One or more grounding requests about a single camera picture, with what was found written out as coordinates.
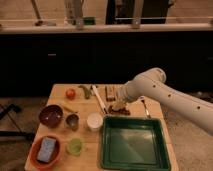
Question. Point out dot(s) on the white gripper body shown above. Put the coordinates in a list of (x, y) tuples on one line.
[(121, 100)]

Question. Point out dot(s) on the yellow banana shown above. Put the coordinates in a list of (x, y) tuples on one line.
[(69, 109)]

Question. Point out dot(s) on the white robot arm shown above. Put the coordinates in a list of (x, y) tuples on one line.
[(151, 84)]

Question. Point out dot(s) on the white paper cup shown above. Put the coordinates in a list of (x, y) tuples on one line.
[(94, 121)]

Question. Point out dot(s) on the small metal cup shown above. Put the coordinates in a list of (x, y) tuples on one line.
[(72, 121)]

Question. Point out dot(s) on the light green plastic cup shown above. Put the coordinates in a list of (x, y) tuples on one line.
[(74, 147)]

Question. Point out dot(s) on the brown wooden block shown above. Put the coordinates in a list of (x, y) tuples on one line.
[(110, 93)]

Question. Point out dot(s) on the metal fork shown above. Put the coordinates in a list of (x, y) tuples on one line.
[(145, 108)]

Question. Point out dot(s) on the green chili pepper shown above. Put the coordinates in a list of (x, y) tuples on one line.
[(86, 91)]

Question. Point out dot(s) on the green plastic tray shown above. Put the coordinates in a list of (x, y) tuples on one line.
[(133, 144)]

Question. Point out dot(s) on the dark red bowl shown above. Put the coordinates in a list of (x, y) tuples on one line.
[(51, 116)]

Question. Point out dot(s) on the blue sponge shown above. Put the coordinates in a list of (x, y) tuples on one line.
[(46, 149)]

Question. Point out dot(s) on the orange bowl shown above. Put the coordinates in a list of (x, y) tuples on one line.
[(43, 166)]

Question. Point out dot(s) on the white handled knife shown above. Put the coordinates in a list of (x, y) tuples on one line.
[(102, 105)]

